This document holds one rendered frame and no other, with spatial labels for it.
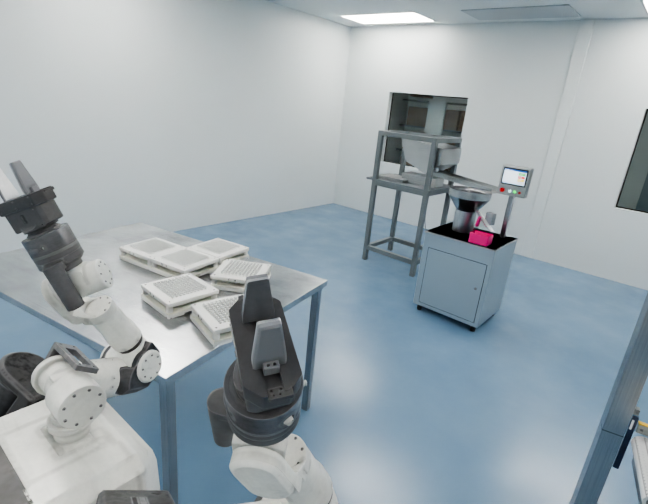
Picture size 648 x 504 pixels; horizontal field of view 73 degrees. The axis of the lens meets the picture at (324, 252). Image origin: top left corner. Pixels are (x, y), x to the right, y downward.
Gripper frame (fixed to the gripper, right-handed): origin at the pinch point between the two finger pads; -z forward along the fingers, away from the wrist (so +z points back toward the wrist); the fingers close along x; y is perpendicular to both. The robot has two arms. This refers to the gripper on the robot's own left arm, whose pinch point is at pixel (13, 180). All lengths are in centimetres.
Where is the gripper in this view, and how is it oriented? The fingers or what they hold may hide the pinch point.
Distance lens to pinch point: 102.2
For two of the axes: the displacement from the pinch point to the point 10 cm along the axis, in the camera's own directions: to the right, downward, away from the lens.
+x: 9.3, -2.2, -2.8
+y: -1.7, 4.3, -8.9
